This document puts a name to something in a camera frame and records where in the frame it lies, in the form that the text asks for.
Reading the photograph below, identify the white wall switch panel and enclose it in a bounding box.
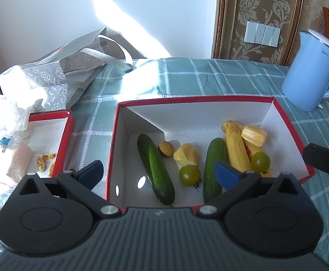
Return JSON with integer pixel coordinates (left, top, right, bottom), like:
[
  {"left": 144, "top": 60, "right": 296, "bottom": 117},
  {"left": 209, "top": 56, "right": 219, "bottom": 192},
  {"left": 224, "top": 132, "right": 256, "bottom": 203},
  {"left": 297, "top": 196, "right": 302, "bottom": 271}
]
[{"left": 244, "top": 21, "right": 281, "bottom": 47}]

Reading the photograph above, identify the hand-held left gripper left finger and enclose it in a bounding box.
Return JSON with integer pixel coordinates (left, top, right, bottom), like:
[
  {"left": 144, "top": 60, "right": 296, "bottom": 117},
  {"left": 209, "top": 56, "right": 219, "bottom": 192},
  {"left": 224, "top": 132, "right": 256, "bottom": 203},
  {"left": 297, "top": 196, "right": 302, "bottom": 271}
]
[{"left": 18, "top": 160, "right": 122, "bottom": 219}]

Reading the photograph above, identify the red cardboard box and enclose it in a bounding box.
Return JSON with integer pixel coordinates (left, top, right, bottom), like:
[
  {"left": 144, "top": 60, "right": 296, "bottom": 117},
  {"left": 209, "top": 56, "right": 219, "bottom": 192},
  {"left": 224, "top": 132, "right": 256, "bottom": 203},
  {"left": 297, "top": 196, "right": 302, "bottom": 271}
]
[{"left": 105, "top": 96, "right": 316, "bottom": 208}]

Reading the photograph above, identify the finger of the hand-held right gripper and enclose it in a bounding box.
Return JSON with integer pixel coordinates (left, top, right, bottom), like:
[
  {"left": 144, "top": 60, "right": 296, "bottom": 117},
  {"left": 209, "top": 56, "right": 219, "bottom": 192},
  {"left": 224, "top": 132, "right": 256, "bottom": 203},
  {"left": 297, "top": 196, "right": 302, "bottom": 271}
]
[{"left": 303, "top": 143, "right": 329, "bottom": 182}]

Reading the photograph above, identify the small red white box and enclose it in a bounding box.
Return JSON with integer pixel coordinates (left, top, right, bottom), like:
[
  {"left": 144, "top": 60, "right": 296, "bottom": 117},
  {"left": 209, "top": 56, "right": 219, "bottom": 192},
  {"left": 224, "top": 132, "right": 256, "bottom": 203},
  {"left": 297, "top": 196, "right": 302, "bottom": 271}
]
[{"left": 1, "top": 110, "right": 75, "bottom": 185}]

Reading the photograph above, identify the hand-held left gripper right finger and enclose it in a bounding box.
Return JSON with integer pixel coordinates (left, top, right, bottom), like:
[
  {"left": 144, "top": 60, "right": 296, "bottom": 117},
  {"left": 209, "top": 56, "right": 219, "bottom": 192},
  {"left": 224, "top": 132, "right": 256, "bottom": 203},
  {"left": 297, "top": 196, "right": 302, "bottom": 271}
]
[{"left": 197, "top": 160, "right": 306, "bottom": 218}]

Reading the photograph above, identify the light blue electric kettle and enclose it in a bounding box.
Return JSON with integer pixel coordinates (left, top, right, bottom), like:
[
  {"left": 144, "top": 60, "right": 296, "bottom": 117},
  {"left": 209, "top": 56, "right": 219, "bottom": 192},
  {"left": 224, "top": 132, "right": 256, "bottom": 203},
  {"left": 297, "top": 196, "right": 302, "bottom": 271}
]
[{"left": 282, "top": 29, "right": 329, "bottom": 112}]

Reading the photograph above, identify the green tomato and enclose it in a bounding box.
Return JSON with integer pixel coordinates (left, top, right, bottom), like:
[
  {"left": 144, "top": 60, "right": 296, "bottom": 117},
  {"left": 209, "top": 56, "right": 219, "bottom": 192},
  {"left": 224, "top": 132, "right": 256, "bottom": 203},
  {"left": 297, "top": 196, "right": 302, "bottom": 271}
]
[
  {"left": 251, "top": 152, "right": 271, "bottom": 173},
  {"left": 179, "top": 165, "right": 202, "bottom": 187}
]

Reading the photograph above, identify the white plastic bag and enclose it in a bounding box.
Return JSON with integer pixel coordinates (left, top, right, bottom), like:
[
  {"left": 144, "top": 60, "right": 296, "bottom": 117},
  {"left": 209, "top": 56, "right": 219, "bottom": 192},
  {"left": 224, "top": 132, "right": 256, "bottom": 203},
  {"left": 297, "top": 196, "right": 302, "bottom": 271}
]
[{"left": 0, "top": 92, "right": 45, "bottom": 147}]

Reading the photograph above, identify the grey patterned tote bag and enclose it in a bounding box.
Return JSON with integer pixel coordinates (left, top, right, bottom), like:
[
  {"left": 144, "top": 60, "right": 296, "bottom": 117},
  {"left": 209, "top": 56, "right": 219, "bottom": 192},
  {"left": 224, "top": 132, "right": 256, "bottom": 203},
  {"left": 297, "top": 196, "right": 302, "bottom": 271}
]
[{"left": 0, "top": 27, "right": 142, "bottom": 113}]

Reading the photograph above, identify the large dark green cucumber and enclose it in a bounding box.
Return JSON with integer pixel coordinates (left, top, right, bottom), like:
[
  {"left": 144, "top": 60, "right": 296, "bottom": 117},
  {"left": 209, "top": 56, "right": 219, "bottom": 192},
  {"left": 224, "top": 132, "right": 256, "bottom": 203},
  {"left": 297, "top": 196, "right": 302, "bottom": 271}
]
[{"left": 137, "top": 134, "right": 176, "bottom": 206}]

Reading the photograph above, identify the pale pink packet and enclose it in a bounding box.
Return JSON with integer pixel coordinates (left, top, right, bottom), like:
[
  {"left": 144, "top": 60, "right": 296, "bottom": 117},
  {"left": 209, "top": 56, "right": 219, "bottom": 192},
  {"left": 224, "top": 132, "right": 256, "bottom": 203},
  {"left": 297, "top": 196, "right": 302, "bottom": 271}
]
[{"left": 6, "top": 143, "right": 34, "bottom": 182}]

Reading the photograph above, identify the green checked tablecloth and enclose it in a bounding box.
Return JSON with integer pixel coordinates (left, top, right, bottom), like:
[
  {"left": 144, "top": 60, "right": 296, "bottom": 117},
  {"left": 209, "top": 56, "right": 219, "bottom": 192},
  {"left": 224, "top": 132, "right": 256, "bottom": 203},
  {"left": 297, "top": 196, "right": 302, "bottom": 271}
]
[{"left": 0, "top": 57, "right": 329, "bottom": 260}]

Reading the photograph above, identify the small brown round fruit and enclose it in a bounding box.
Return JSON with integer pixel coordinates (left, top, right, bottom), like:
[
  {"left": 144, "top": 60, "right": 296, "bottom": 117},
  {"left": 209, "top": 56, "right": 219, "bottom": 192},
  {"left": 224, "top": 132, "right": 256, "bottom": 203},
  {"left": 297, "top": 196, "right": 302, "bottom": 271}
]
[{"left": 158, "top": 142, "right": 174, "bottom": 157}]

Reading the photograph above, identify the small green cucumber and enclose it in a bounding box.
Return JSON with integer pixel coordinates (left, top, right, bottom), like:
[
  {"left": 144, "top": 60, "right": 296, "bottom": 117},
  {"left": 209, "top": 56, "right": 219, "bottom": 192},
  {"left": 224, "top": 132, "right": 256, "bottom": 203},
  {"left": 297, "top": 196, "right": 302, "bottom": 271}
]
[{"left": 203, "top": 138, "right": 229, "bottom": 204}]

